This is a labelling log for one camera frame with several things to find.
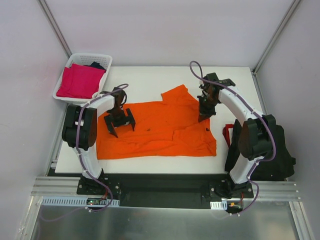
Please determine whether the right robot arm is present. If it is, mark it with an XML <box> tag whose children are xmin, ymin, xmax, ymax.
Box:
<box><xmin>197</xmin><ymin>73</ymin><xmax>276</xmax><ymax>199</ymax></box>

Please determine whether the dark navy t shirt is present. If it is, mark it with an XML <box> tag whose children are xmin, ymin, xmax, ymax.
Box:
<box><xmin>89</xmin><ymin>61</ymin><xmax>106</xmax><ymax>71</ymax></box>

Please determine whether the pink t shirt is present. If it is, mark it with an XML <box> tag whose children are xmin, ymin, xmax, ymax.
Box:
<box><xmin>56</xmin><ymin>63</ymin><xmax>106</xmax><ymax>99</ymax></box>

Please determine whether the left white cable duct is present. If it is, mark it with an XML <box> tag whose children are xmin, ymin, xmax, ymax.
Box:
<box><xmin>42</xmin><ymin>196</ymin><xmax>120</xmax><ymax>208</ymax></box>

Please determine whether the orange t shirt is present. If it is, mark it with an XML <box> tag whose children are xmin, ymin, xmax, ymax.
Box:
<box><xmin>96</xmin><ymin>84</ymin><xmax>217</xmax><ymax>160</ymax></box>

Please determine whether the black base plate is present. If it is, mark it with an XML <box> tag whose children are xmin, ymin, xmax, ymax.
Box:
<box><xmin>76</xmin><ymin>173</ymin><xmax>255</xmax><ymax>208</ymax></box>

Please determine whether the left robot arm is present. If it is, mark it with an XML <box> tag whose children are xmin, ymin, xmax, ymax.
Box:
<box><xmin>61</xmin><ymin>83</ymin><xmax>136</xmax><ymax>200</ymax></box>

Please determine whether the white plastic basket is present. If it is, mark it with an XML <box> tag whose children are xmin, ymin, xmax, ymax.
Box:
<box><xmin>52</xmin><ymin>52</ymin><xmax>113</xmax><ymax>104</ymax></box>

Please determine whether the right aluminium frame post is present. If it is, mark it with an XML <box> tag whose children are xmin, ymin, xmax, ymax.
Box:
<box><xmin>252</xmin><ymin>0</ymin><xmax>303</xmax><ymax>76</ymax></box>

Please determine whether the black t shirt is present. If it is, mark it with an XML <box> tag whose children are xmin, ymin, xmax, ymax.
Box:
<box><xmin>224</xmin><ymin>119</ymin><xmax>296</xmax><ymax>181</ymax></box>

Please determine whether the red t shirt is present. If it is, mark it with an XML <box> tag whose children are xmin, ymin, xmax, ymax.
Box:
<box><xmin>222</xmin><ymin>124</ymin><xmax>234</xmax><ymax>148</ymax></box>

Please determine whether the white cable duct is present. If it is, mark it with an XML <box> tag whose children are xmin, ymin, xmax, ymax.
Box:
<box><xmin>210</xmin><ymin>200</ymin><xmax>228</xmax><ymax>211</ymax></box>
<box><xmin>42</xmin><ymin>196</ymin><xmax>120</xmax><ymax>208</ymax></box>

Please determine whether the right white cable duct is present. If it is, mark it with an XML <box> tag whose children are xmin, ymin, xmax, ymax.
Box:
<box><xmin>210</xmin><ymin>200</ymin><xmax>228</xmax><ymax>211</ymax></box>

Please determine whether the left aluminium frame post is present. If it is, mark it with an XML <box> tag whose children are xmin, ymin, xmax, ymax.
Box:
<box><xmin>37</xmin><ymin>0</ymin><xmax>73</xmax><ymax>58</ymax></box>

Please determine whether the aluminium frame post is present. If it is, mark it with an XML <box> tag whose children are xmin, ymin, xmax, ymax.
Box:
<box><xmin>252</xmin><ymin>0</ymin><xmax>303</xmax><ymax>76</ymax></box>
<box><xmin>37</xmin><ymin>0</ymin><xmax>73</xmax><ymax>58</ymax></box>

